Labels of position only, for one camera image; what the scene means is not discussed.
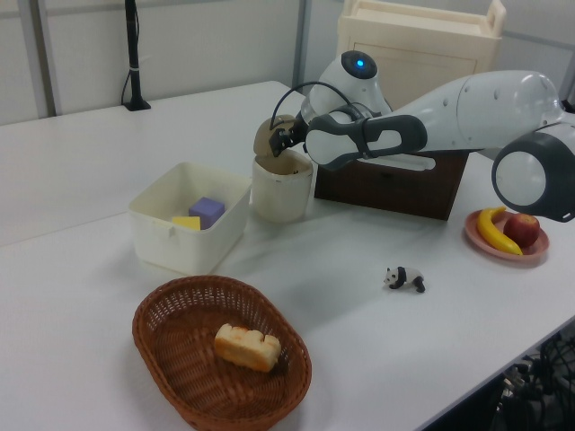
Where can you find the yellow foam block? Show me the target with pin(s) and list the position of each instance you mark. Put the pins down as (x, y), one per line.
(186, 222)

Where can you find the yellow toy banana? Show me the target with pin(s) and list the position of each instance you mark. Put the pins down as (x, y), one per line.
(492, 233)

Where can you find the pink plate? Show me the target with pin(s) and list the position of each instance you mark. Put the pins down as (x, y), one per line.
(534, 253)

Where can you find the white plastic storage box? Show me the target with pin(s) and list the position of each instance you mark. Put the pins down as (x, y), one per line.
(188, 242)

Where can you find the cream trash bin with lid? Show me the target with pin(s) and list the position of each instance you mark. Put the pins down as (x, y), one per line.
(280, 193)

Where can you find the black pole stand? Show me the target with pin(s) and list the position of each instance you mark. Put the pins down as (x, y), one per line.
(133, 58)

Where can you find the toy bread slice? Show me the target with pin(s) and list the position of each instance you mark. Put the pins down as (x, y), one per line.
(247, 348)

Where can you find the toy panda figure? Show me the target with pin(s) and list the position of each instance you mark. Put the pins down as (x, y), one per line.
(404, 278)

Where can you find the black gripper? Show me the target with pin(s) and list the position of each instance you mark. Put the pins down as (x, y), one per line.
(300, 132)

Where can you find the red toy apple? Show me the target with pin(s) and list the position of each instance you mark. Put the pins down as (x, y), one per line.
(522, 229)

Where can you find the dark brown wooden drawer box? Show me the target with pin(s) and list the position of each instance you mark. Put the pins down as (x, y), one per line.
(386, 190)

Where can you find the cream plastic toy cabinet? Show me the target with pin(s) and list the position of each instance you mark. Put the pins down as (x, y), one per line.
(427, 54)

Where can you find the brown wicker basket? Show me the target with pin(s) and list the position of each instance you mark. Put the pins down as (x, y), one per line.
(188, 372)

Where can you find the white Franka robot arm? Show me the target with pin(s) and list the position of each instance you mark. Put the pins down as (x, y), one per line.
(449, 116)

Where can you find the purple foam cube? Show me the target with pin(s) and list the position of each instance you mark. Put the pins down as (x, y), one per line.
(206, 211)

